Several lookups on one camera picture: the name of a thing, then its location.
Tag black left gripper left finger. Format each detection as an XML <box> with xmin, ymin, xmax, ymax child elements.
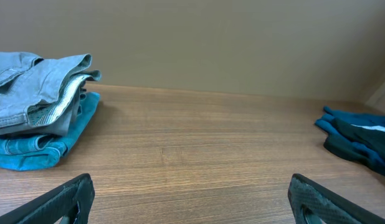
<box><xmin>0</xmin><ymin>173</ymin><xmax>95</xmax><ymax>224</ymax></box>

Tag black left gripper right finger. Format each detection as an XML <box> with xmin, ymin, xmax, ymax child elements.
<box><xmin>288</xmin><ymin>174</ymin><xmax>385</xmax><ymax>224</ymax></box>

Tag folded blue jeans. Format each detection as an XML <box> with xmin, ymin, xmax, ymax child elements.
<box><xmin>0</xmin><ymin>92</ymin><xmax>100</xmax><ymax>171</ymax></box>

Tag dark blue garment pile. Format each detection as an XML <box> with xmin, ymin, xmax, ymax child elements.
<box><xmin>315</xmin><ymin>106</ymin><xmax>385</xmax><ymax>176</ymax></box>

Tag folded grey jeans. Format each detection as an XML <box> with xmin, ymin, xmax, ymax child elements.
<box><xmin>0</xmin><ymin>52</ymin><xmax>102</xmax><ymax>136</ymax></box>

